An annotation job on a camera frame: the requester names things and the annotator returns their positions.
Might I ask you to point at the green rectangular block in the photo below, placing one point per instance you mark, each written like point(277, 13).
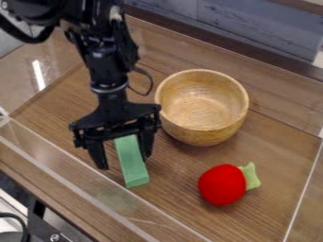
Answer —
point(131, 161)

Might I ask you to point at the clear acrylic tray wall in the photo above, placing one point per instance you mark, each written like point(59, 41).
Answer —
point(106, 211)

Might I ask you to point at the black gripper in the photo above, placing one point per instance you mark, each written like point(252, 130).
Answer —
point(117, 118)

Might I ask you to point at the black table frame bracket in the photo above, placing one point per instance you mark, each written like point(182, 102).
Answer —
point(41, 230)

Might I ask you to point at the brown wooden bowl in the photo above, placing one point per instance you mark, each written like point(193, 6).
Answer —
point(205, 105)

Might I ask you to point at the red plush tomato toy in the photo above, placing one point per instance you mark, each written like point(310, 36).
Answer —
point(224, 184)

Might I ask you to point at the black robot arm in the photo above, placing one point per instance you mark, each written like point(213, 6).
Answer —
point(95, 27)

